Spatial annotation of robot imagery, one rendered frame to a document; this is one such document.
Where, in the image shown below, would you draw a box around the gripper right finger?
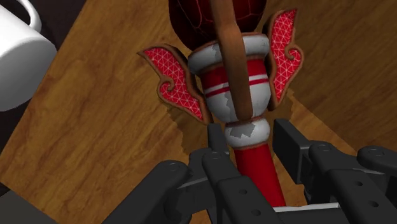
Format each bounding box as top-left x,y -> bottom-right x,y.
272,118 -> 397,224

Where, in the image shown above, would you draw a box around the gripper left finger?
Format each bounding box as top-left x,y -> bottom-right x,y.
102,122 -> 277,224

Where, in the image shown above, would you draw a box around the red white winged sceptre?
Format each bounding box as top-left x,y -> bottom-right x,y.
137,0 -> 305,208

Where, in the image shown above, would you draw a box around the wooden table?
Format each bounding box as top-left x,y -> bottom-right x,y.
0,0 -> 397,224

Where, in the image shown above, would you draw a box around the white mug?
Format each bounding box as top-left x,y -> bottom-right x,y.
0,0 -> 59,113

